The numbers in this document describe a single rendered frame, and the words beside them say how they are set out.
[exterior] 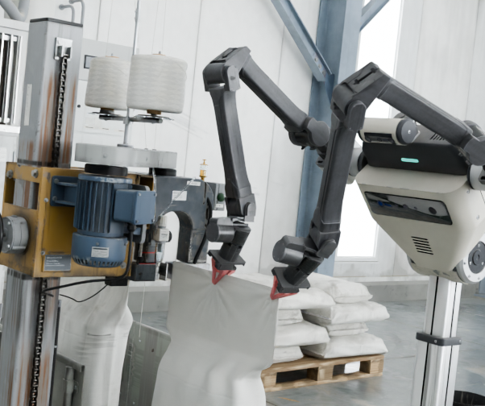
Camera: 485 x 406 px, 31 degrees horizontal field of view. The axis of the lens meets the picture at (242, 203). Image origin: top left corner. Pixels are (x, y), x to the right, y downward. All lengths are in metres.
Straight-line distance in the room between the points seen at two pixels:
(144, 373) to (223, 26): 5.03
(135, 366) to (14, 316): 0.95
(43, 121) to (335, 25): 6.40
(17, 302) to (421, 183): 1.20
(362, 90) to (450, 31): 8.41
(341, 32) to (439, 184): 6.29
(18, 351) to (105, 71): 0.87
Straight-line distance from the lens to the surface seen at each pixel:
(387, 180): 2.56
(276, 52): 8.42
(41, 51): 2.58
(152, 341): 3.38
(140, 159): 2.45
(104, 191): 2.40
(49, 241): 2.55
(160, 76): 2.47
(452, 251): 2.56
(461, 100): 10.57
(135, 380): 3.49
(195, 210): 2.80
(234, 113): 2.42
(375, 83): 2.00
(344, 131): 2.04
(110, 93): 2.70
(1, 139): 5.44
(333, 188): 2.12
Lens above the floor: 1.42
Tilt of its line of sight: 3 degrees down
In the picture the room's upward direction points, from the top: 6 degrees clockwise
